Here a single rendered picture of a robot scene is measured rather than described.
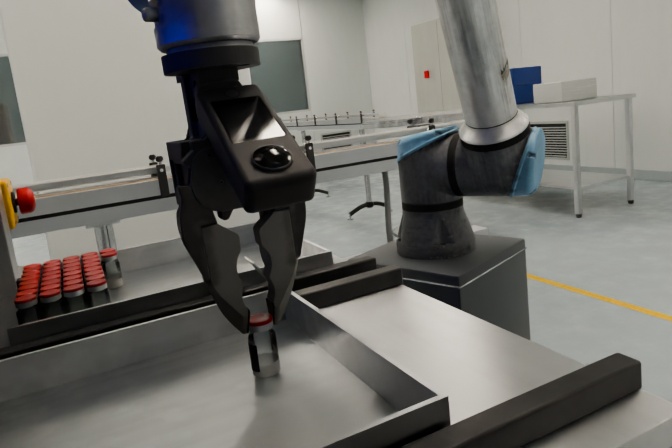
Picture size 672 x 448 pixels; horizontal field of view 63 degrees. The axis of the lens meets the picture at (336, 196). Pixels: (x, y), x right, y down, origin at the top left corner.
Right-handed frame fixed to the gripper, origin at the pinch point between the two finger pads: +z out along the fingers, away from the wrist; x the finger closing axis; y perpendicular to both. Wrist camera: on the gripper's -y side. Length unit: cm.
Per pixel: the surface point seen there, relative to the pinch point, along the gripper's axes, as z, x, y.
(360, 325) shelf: 5.6, -10.6, 4.5
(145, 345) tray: 3.8, 7.9, 10.4
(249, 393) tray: 5.2, 2.2, -1.4
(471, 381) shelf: 5.6, -11.8, -9.7
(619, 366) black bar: 3.7, -18.1, -17.0
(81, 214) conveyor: 6, 10, 121
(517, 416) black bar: 3.6, -9.1, -17.2
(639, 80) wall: 5, -500, 318
